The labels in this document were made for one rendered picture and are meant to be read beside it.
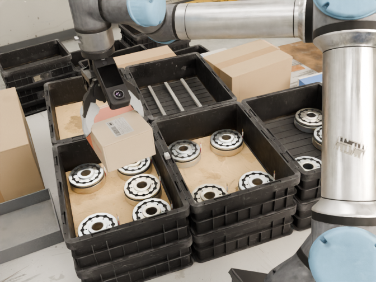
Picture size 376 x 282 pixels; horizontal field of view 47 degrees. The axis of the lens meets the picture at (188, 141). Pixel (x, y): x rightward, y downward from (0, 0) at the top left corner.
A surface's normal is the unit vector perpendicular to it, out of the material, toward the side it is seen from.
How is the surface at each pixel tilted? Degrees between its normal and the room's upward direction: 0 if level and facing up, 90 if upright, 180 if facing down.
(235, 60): 0
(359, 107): 52
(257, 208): 90
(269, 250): 0
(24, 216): 0
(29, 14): 90
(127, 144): 90
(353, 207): 9
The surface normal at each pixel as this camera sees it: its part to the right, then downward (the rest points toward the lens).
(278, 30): -0.24, 0.79
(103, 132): -0.06, -0.80
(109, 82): 0.23, -0.42
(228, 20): -0.33, 0.33
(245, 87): 0.49, 0.50
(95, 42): 0.18, 0.58
